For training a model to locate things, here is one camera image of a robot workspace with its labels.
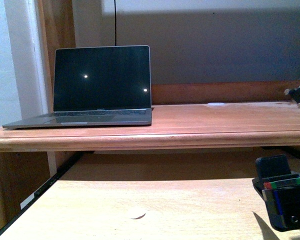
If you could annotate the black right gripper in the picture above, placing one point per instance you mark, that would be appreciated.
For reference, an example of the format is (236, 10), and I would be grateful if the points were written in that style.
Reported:
(279, 187)

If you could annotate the wooden desk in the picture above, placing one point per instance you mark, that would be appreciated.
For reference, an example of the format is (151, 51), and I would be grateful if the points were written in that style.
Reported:
(255, 114)

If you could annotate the white round desk sticker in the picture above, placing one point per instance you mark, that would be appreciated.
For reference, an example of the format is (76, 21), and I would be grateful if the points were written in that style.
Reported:
(216, 104)

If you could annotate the wooden keyboard tray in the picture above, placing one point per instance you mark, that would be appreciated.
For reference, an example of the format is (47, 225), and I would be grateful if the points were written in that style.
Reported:
(186, 196)

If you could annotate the grey open laptop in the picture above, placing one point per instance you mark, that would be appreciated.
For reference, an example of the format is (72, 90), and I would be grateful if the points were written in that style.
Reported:
(98, 86)

